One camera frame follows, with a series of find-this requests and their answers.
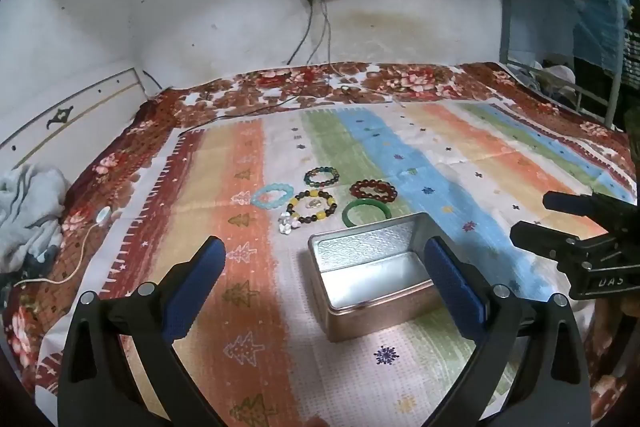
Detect light blue bead bracelet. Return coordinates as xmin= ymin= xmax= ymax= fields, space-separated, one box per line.
xmin=251 ymin=183 xmax=295 ymax=210

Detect multicolour glass bead bracelet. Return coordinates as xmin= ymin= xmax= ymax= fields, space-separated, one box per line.
xmin=303 ymin=166 xmax=341 ymax=190

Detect green jade bangle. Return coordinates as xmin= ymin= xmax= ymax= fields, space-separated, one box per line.
xmin=342 ymin=199 xmax=392 ymax=228

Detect silver metal tin box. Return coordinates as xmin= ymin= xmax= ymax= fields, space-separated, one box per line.
xmin=306 ymin=212 xmax=442 ymax=343

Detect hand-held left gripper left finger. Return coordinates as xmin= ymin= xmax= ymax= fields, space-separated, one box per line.
xmin=56 ymin=235 xmax=227 ymax=427

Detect white cable with round puck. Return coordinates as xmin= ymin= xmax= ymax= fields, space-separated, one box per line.
xmin=15 ymin=207 xmax=113 ymax=289

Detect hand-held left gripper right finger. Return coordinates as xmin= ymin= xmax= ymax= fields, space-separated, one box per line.
xmin=422 ymin=237 xmax=592 ymax=427

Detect dark red bead bracelet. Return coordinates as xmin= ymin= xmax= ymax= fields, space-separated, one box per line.
xmin=349 ymin=179 xmax=399 ymax=206

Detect white bed headboard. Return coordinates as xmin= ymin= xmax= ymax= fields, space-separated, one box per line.
xmin=0 ymin=67 xmax=149 ymax=171

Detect pastel charm bracelet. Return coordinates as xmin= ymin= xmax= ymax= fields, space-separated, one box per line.
xmin=277 ymin=210 xmax=303 ymax=236

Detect grey crumpled cloth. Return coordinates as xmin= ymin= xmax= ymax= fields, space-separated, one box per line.
xmin=0 ymin=163 xmax=72 ymax=277

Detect red floral blanket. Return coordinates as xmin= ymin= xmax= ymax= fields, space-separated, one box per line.
xmin=0 ymin=61 xmax=640 ymax=427

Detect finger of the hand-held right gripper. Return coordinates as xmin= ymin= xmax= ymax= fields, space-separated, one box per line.
xmin=543 ymin=191 xmax=640 ymax=229
xmin=510 ymin=220 xmax=612 ymax=267

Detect yellow and black bead bracelet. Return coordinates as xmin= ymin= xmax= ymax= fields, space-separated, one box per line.
xmin=286 ymin=189 xmax=340 ymax=224

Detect grey hanging cable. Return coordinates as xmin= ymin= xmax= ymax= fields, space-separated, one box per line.
xmin=306 ymin=1 xmax=335 ymax=66

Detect striped printed mat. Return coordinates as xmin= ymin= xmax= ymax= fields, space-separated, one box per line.
xmin=37 ymin=99 xmax=638 ymax=427

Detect dark hanging cable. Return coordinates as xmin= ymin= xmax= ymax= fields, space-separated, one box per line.
xmin=286 ymin=1 xmax=321 ymax=66

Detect metal rack frame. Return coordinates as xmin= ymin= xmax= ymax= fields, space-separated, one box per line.
xmin=499 ymin=0 xmax=640 ymax=134

